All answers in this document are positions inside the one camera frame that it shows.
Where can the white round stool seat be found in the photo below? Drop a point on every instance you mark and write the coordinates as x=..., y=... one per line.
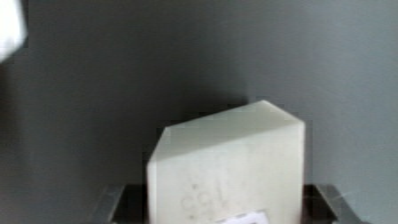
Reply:
x=13, y=27

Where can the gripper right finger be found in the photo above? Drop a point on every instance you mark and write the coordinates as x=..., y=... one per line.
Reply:
x=329, y=208

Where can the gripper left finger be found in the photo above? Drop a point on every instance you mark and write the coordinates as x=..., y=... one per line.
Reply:
x=105, y=207

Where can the white stool leg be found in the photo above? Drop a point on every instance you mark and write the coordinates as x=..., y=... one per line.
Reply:
x=226, y=169

